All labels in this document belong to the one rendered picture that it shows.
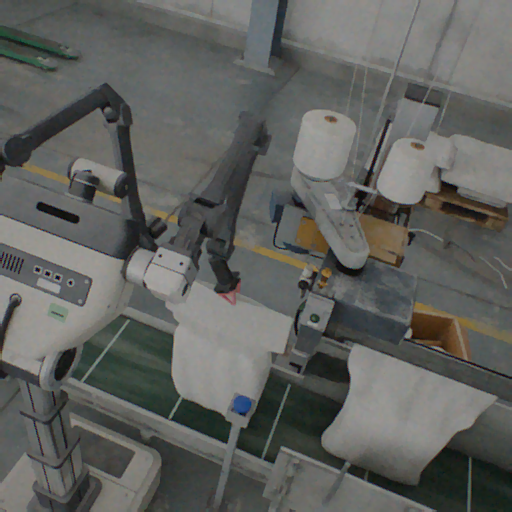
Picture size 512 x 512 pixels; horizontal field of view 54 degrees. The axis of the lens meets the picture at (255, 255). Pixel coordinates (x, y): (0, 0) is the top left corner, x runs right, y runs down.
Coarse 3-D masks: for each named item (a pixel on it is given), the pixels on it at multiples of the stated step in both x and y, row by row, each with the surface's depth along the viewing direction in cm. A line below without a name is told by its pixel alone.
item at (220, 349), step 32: (192, 288) 186; (192, 320) 196; (224, 320) 188; (256, 320) 183; (288, 320) 178; (192, 352) 196; (224, 352) 189; (256, 352) 190; (192, 384) 209; (224, 384) 199; (256, 384) 196
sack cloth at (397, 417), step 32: (352, 352) 178; (352, 384) 181; (384, 384) 178; (416, 384) 175; (448, 384) 171; (352, 416) 189; (384, 416) 179; (416, 416) 178; (448, 416) 176; (352, 448) 197; (384, 448) 188; (416, 448) 183; (416, 480) 204
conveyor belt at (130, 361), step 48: (96, 336) 237; (144, 336) 241; (96, 384) 219; (144, 384) 222; (288, 384) 234; (240, 432) 212; (288, 432) 216; (384, 480) 206; (432, 480) 210; (480, 480) 213
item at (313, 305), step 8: (320, 296) 144; (312, 304) 141; (320, 304) 142; (328, 304) 142; (304, 312) 144; (312, 312) 143; (320, 312) 142; (328, 312) 141; (304, 320) 146; (320, 320) 144; (320, 328) 146
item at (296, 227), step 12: (288, 204) 178; (288, 216) 180; (300, 216) 178; (288, 228) 183; (300, 228) 180; (312, 228) 178; (288, 240) 187; (300, 240) 183; (324, 240) 180; (324, 252) 183
